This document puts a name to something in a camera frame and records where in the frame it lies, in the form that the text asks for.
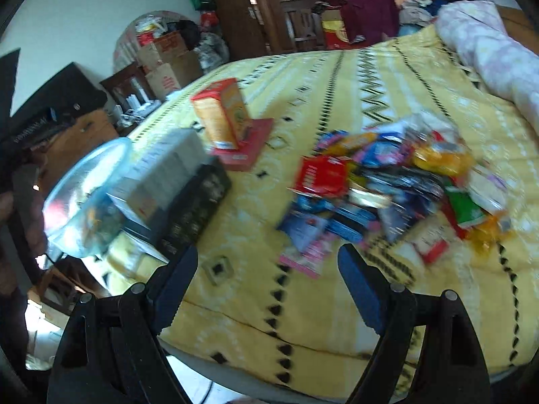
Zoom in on orange red medicine box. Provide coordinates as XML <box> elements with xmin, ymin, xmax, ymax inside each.
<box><xmin>190</xmin><ymin>78</ymin><xmax>252</xmax><ymax>152</ymax></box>

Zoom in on white cardboard box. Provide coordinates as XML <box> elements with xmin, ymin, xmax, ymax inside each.
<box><xmin>107</xmin><ymin>128</ymin><xmax>215</xmax><ymax>228</ymax></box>

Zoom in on yellow patterned blanket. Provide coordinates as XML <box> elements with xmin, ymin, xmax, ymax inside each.
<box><xmin>82</xmin><ymin>25</ymin><xmax>539</xmax><ymax>392</ymax></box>

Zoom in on pile of snack packets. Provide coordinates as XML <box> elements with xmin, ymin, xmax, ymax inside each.
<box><xmin>278</xmin><ymin>120</ymin><xmax>512</xmax><ymax>280</ymax></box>

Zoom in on person's left hand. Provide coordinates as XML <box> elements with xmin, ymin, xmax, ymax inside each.
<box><xmin>0</xmin><ymin>191</ymin><xmax>49</xmax><ymax>299</ymax></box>

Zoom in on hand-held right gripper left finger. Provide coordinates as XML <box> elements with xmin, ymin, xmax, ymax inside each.
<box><xmin>46</xmin><ymin>244</ymin><xmax>199</xmax><ymax>404</ymax></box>

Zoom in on white printed sack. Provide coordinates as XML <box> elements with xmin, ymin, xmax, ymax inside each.
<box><xmin>198</xmin><ymin>31</ymin><xmax>231</xmax><ymax>68</ymax></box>

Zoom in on carved wooden chair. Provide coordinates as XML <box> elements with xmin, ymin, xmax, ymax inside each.
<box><xmin>280</xmin><ymin>0</ymin><xmax>327</xmax><ymax>53</ymax></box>

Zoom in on wooden stool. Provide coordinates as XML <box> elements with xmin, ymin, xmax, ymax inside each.
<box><xmin>27</xmin><ymin>257</ymin><xmax>106</xmax><ymax>316</ymax></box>

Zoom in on black box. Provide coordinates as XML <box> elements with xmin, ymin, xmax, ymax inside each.
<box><xmin>122</xmin><ymin>162</ymin><xmax>233</xmax><ymax>257</ymax></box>

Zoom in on wooden wardrobe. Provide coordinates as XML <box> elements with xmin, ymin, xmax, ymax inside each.
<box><xmin>194</xmin><ymin>0</ymin><xmax>367</xmax><ymax>55</ymax></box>

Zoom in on flat red box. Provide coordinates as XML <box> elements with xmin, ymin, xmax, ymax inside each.
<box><xmin>211</xmin><ymin>118</ymin><xmax>275</xmax><ymax>172</ymax></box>

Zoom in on red gold gift box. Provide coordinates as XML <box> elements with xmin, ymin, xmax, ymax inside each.
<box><xmin>322</xmin><ymin>8</ymin><xmax>358</xmax><ymax>49</ymax></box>

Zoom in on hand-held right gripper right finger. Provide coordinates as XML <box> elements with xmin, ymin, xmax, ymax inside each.
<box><xmin>338</xmin><ymin>244</ymin><xmax>491</xmax><ymax>404</ymax></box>

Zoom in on white router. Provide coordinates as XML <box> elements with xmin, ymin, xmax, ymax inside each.
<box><xmin>124</xmin><ymin>88</ymin><xmax>154</xmax><ymax>112</ymax></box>

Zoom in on cardboard box red print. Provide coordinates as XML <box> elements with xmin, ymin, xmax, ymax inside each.
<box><xmin>137</xmin><ymin>31</ymin><xmax>188</xmax><ymax>57</ymax></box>
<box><xmin>145</xmin><ymin>50</ymin><xmax>205</xmax><ymax>97</ymax></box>

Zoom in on maroon clothes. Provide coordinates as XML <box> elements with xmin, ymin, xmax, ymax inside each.
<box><xmin>328</xmin><ymin>0</ymin><xmax>401</xmax><ymax>45</ymax></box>

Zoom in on pink floral quilt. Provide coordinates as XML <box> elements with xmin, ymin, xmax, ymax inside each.
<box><xmin>434</xmin><ymin>0</ymin><xmax>539</xmax><ymax>119</ymax></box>

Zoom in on wooden headboard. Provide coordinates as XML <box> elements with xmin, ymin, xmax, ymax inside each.
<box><xmin>497</xmin><ymin>4</ymin><xmax>539</xmax><ymax>55</ymax></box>

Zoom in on round folding table top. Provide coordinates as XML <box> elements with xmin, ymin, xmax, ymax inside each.
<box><xmin>113</xmin><ymin>8</ymin><xmax>198</xmax><ymax>76</ymax></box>

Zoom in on wooden dresser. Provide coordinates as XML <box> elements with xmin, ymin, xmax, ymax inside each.
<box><xmin>34</xmin><ymin>109</ymin><xmax>121</xmax><ymax>194</ymax></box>

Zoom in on dark wooden chair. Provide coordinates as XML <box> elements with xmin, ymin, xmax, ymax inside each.
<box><xmin>100</xmin><ymin>63</ymin><xmax>165</xmax><ymax>129</ymax></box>

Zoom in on clear blue plastic bowl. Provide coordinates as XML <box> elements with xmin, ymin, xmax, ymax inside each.
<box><xmin>42</xmin><ymin>137</ymin><xmax>133</xmax><ymax>257</ymax></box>

